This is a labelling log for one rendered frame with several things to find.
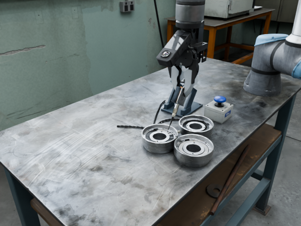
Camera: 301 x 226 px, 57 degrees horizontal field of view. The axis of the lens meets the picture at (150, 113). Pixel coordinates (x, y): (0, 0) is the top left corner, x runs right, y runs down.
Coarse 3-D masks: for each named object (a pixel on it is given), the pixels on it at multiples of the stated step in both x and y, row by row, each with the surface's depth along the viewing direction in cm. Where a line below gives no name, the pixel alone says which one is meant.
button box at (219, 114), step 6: (210, 102) 96; (216, 102) 95; (210, 108) 92; (216, 108) 92; (222, 108) 92; (228, 108) 92; (204, 114) 95; (210, 114) 93; (216, 114) 91; (222, 114) 90; (228, 114) 93; (216, 120) 92; (222, 120) 91
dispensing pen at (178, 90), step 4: (184, 80) 81; (176, 88) 80; (180, 88) 80; (176, 92) 80; (176, 96) 80; (172, 100) 80; (176, 100) 79; (176, 104) 81; (176, 108) 81; (172, 112) 81; (176, 112) 81; (172, 116) 81; (172, 120) 81; (168, 128) 81
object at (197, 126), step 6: (180, 120) 85; (204, 120) 87; (210, 120) 85; (180, 126) 82; (186, 126) 84; (192, 126) 87; (198, 126) 86; (204, 126) 84; (210, 126) 84; (180, 132) 83; (186, 132) 81; (192, 132) 80; (198, 132) 79; (204, 132) 80; (210, 132) 81
